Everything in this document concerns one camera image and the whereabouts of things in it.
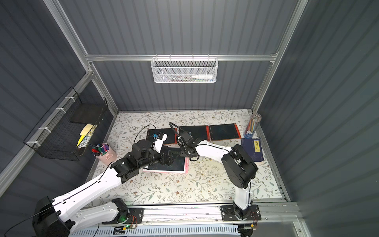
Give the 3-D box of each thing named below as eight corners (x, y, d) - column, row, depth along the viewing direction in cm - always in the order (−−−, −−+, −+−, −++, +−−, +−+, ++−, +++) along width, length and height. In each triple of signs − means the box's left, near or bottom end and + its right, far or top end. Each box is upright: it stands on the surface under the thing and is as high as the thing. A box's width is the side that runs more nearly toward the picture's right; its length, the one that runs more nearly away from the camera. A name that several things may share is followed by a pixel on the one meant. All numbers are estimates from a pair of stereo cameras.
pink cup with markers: (101, 164, 94) (89, 154, 83) (105, 154, 98) (95, 143, 88) (115, 164, 94) (105, 154, 83) (119, 154, 98) (110, 143, 88)
